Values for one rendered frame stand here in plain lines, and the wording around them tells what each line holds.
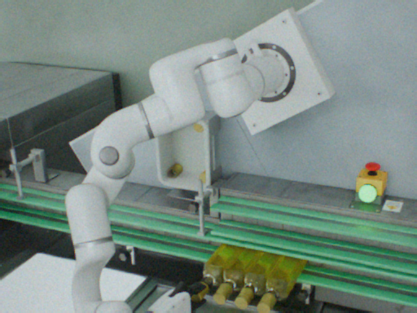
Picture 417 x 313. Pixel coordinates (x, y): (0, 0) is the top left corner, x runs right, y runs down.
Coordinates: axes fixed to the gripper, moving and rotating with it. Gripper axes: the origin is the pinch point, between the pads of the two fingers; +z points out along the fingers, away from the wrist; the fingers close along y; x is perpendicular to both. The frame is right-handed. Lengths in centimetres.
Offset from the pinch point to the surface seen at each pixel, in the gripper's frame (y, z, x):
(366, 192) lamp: 21, 39, -25
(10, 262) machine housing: -16, -6, 74
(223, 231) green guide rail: 6.4, 20.0, 7.4
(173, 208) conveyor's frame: 5.6, 23.0, 28.8
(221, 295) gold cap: 1.3, 2.2, -6.0
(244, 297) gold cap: 1.9, 4.2, -11.8
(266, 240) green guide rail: 6.6, 23.0, -5.0
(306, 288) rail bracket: -4.2, 24.5, -17.3
